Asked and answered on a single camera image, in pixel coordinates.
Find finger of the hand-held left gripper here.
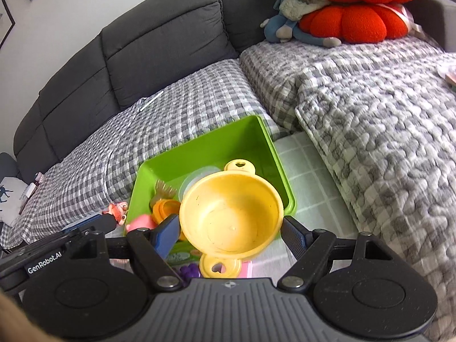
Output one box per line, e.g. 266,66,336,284
84,215,118,237
62,216,102,232

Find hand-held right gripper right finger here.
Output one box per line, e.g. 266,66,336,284
276,217,391,292

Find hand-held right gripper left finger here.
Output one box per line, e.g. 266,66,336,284
70,214,185,292

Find small red brown figurine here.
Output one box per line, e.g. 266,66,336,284
103,201,129,227

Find orange plastic lid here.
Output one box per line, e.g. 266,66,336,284
151,199,182,227

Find pink pig toy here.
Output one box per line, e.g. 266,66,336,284
125,214,157,235

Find translucent brown rubber hand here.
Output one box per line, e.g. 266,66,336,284
150,179,179,209

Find clear cotton swab container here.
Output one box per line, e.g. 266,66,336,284
179,167,219,200

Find yellow toy pot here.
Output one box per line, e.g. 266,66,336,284
179,159,284,278

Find green plastic box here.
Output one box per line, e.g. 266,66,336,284
125,115,296,266

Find person's left forearm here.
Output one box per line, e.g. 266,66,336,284
0,290,25,342

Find purple toy grapes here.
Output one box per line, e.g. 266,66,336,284
178,263,200,279

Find white pillow blue print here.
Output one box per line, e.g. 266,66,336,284
0,176,32,227

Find puffy grey checked blanket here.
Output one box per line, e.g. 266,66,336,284
295,52,456,332

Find dark grey sofa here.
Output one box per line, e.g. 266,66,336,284
13,0,456,177

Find blue plush toy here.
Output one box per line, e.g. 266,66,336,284
260,0,343,48

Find white pink soft toy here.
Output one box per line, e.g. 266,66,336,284
436,60,456,86

